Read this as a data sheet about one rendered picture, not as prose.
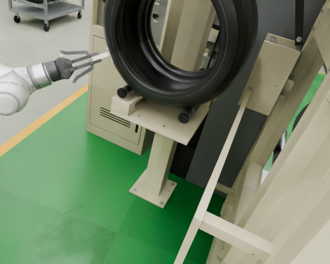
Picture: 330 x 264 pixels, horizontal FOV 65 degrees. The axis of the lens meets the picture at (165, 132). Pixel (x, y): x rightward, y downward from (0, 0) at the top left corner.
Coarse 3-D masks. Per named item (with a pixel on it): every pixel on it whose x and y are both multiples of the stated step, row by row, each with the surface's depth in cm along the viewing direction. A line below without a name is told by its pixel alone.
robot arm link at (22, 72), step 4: (16, 68) 92; (20, 68) 93; (24, 68) 93; (16, 72) 89; (20, 72) 90; (24, 72) 92; (20, 76) 88; (24, 76) 90; (28, 76) 92; (28, 80) 91; (28, 84) 90; (32, 84) 93; (32, 88) 94; (36, 88) 95; (32, 92) 96
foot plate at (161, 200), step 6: (144, 174) 197; (138, 180) 191; (144, 180) 192; (168, 180) 197; (132, 186) 184; (138, 186) 186; (168, 186) 192; (174, 186) 193; (132, 192) 180; (138, 192) 181; (144, 192) 182; (162, 192) 186; (168, 192) 187; (144, 198) 178; (150, 198) 179; (156, 198) 180; (162, 198) 182; (168, 198) 183; (156, 204) 176; (162, 204) 177
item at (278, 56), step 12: (276, 36) 118; (264, 48) 105; (276, 48) 103; (288, 48) 102; (300, 48) 106; (264, 60) 107; (276, 60) 105; (288, 60) 104; (252, 72) 111; (264, 72) 109; (276, 72) 107; (288, 72) 106; (252, 84) 114; (264, 84) 112; (276, 84) 110; (252, 96) 116; (264, 96) 114; (276, 96) 112; (252, 108) 119; (264, 108) 116
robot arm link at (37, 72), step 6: (30, 66) 93; (36, 66) 93; (42, 66) 93; (30, 72) 92; (36, 72) 92; (42, 72) 93; (36, 78) 92; (42, 78) 93; (48, 78) 95; (36, 84) 94; (42, 84) 95; (48, 84) 96
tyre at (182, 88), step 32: (128, 0) 106; (224, 0) 76; (128, 32) 114; (224, 32) 79; (256, 32) 93; (128, 64) 100; (160, 64) 122; (224, 64) 84; (160, 96) 99; (192, 96) 94
